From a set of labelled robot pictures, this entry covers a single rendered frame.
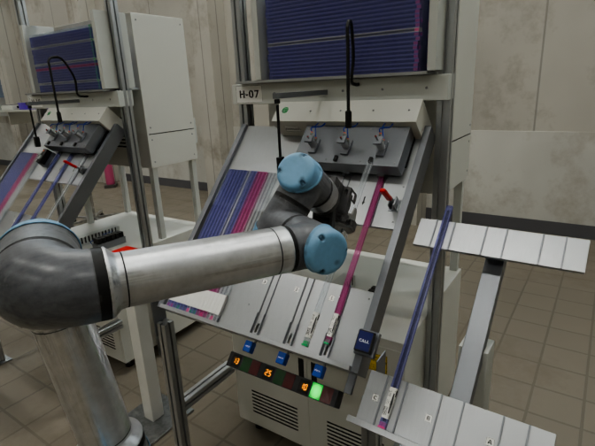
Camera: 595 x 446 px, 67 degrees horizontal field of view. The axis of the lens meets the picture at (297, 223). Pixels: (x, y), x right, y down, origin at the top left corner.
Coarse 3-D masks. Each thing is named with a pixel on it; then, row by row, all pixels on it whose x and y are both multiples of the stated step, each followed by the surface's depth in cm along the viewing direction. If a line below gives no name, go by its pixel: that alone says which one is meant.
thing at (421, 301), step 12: (444, 216) 103; (444, 228) 101; (432, 252) 100; (432, 264) 98; (432, 276) 98; (420, 300) 96; (420, 312) 94; (408, 336) 93; (408, 348) 92; (396, 372) 90; (396, 384) 89; (384, 420) 87
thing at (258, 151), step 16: (256, 128) 162; (272, 128) 158; (240, 144) 162; (256, 144) 158; (272, 144) 154; (288, 144) 151; (416, 144) 128; (240, 160) 158; (256, 160) 154; (272, 160) 151; (336, 176) 136; (352, 176) 133; (368, 176) 130; (400, 176) 126; (272, 192) 144; (368, 192) 128; (400, 192) 123; (384, 208) 123; (384, 224) 121
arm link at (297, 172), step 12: (288, 156) 81; (300, 156) 80; (288, 168) 80; (300, 168) 79; (312, 168) 79; (288, 180) 79; (300, 180) 79; (312, 180) 79; (324, 180) 83; (288, 192) 81; (300, 192) 80; (312, 192) 81; (324, 192) 85; (312, 204) 83
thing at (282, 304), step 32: (256, 288) 130; (288, 288) 125; (320, 288) 120; (352, 288) 116; (224, 320) 129; (256, 320) 124; (288, 320) 120; (320, 320) 116; (352, 320) 112; (320, 352) 111; (352, 352) 108
